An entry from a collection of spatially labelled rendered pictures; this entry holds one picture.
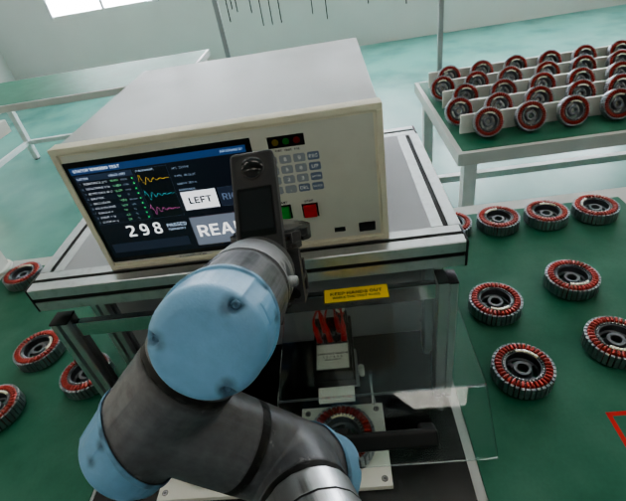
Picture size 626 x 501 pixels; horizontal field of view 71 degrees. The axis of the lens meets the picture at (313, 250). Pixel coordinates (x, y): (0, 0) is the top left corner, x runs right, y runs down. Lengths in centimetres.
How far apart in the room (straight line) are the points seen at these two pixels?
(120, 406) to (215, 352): 10
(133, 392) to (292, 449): 13
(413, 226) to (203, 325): 48
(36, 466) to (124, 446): 74
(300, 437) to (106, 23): 727
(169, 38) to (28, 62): 218
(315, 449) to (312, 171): 36
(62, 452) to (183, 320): 82
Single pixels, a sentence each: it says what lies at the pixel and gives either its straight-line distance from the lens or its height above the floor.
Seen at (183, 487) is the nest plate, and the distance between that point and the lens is 87.
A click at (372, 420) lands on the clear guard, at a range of 54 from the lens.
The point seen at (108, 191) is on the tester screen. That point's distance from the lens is 67.
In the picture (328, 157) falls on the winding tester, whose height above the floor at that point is 126.
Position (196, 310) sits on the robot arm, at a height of 134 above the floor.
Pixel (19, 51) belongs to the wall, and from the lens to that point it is 820.
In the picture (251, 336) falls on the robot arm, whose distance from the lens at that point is 26.
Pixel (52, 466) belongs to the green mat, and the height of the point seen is 75.
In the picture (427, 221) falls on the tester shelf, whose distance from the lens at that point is 69.
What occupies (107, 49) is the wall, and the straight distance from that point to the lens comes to 758.
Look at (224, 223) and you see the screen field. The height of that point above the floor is 118.
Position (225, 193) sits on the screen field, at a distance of 62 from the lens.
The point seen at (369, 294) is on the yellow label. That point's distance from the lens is 64.
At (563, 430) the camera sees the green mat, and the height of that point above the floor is 75.
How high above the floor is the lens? 150
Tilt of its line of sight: 36 degrees down
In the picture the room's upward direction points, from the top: 11 degrees counter-clockwise
